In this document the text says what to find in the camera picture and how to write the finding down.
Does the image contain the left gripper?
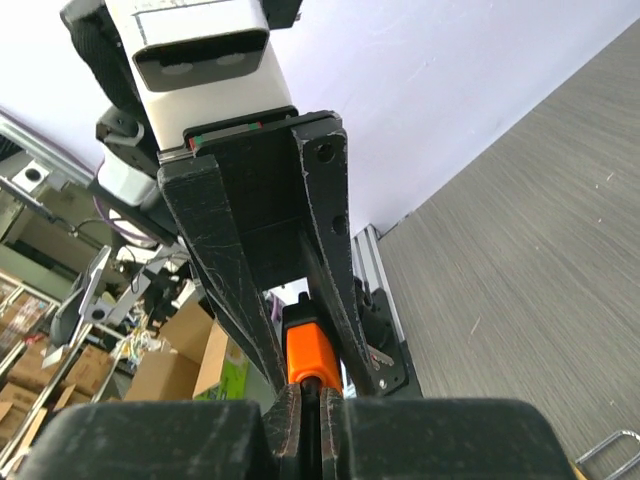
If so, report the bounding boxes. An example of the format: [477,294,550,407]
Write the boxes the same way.
[158,107,378,396]

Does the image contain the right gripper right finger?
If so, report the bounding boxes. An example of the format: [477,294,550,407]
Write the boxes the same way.
[320,389,575,479]

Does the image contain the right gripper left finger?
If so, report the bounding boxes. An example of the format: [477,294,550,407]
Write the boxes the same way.
[16,400,304,479]

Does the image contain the black padlock keys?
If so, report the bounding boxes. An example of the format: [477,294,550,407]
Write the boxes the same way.
[367,345,395,371]

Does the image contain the orange black padlock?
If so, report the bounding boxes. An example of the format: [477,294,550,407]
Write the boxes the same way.
[282,292,342,479]

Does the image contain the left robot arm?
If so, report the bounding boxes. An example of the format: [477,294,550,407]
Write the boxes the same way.
[60,1,376,394]

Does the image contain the small brass padlock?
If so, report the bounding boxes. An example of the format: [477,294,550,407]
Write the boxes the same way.
[572,429,639,480]

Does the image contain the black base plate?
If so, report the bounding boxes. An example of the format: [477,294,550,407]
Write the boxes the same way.
[354,278,422,399]

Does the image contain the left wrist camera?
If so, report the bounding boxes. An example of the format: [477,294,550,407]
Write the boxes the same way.
[106,1,292,150]

